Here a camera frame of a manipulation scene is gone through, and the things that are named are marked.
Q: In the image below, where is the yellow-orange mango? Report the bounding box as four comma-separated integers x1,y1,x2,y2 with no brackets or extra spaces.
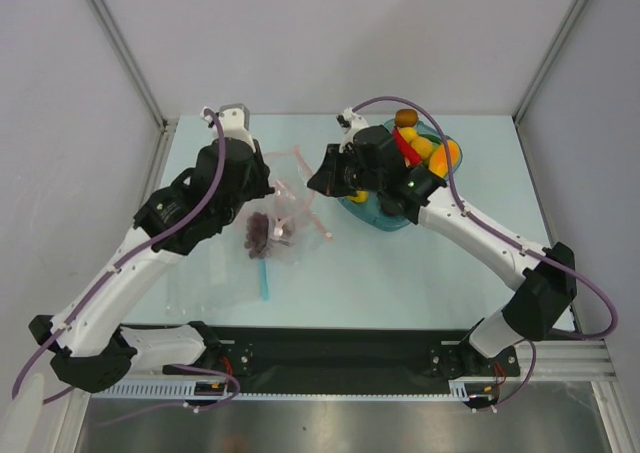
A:
428,139,462,179

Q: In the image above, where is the clear bag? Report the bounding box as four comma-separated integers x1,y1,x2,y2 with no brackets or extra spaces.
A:
246,145,333,264
165,239,270,321

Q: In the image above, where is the purple grape bunch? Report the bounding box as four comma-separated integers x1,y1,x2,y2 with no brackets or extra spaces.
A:
244,211,295,259

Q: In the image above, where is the yellow bell pepper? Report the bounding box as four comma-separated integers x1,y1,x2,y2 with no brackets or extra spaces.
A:
348,190,369,204

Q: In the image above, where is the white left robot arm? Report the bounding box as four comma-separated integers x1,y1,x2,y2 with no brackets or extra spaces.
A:
29,138,274,393

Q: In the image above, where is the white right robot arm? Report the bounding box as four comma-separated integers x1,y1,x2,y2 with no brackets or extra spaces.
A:
307,125,576,374

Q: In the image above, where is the clear bag, blue zipper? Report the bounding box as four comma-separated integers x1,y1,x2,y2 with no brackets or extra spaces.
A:
165,239,270,321

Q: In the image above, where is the red chili pepper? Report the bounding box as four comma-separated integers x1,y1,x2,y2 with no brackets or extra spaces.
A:
392,127,422,166

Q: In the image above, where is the yellow lemon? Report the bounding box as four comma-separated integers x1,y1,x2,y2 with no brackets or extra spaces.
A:
398,127,419,143

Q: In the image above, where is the teal plastic basket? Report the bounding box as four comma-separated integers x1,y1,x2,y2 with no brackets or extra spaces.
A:
337,119,442,232

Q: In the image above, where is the orange-yellow apricot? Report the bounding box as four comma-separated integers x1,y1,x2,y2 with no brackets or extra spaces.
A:
410,136,434,160

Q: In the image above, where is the brown kiwi fruit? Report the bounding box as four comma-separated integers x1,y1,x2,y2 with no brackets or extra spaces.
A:
394,108,419,128

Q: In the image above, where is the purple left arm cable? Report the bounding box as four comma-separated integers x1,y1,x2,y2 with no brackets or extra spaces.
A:
10,107,227,404

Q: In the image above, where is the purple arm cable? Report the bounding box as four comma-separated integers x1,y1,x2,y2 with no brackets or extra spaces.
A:
349,95,619,338
10,107,227,404

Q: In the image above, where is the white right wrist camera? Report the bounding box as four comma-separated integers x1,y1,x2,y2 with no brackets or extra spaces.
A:
336,108,369,151

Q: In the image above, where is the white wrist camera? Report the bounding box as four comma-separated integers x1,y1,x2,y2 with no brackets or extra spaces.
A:
200,103,254,147
336,108,369,151

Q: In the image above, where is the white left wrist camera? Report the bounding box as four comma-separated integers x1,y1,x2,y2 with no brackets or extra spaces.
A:
200,103,254,147

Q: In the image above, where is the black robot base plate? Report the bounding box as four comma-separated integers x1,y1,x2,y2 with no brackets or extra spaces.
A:
191,327,521,396

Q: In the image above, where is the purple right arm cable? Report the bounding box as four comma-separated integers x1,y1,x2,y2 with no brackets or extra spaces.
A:
349,95,619,338

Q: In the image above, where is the aluminium frame rail left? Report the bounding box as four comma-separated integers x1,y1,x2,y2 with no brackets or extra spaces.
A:
85,0,172,233

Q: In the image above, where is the aluminium frame rail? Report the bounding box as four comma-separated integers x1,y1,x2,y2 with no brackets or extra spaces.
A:
85,0,172,233
512,0,591,129

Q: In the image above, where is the white slotted cable duct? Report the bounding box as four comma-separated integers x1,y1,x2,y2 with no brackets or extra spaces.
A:
93,377,234,401

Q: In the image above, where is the aluminium frame rail right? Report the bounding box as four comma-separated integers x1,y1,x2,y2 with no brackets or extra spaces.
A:
512,0,591,129

